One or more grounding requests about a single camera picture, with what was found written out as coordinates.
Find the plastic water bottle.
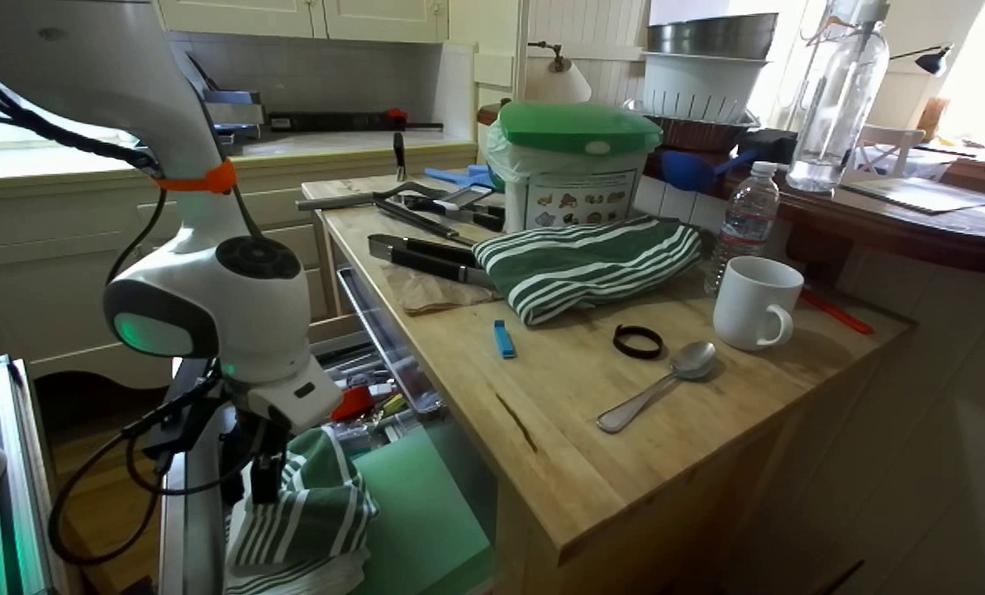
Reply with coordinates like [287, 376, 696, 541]
[710, 163, 780, 284]

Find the white mug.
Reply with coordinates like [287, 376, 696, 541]
[714, 255, 803, 351]

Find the white dish rack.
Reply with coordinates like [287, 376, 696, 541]
[641, 51, 764, 125]

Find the small blue lighter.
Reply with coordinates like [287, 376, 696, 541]
[491, 320, 514, 359]

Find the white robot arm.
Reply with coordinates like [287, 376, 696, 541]
[0, 0, 337, 590]

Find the white compost bin green lid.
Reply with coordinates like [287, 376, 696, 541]
[483, 101, 662, 231]

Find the green striped towel in drawer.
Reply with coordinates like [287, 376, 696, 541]
[226, 429, 376, 595]

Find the green striped towel on table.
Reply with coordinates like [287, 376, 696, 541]
[477, 219, 707, 327]

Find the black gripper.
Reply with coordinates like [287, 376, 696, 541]
[221, 413, 291, 504]

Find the open wooden drawer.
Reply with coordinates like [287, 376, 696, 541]
[148, 266, 504, 595]

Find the green cutting mat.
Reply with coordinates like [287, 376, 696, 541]
[352, 429, 489, 595]

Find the red round utensil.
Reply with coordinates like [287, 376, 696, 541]
[331, 384, 373, 424]

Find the blue cloth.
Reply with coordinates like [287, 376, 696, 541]
[424, 166, 503, 191]

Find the large glass bottle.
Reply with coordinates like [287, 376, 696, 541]
[785, 0, 889, 196]

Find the metal spoon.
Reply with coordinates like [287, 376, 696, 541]
[599, 339, 718, 431]

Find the steel pot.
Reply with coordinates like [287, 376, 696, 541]
[647, 14, 775, 59]

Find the red pen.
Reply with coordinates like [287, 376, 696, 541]
[798, 289, 876, 338]

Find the black hair band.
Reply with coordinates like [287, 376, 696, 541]
[612, 322, 663, 359]

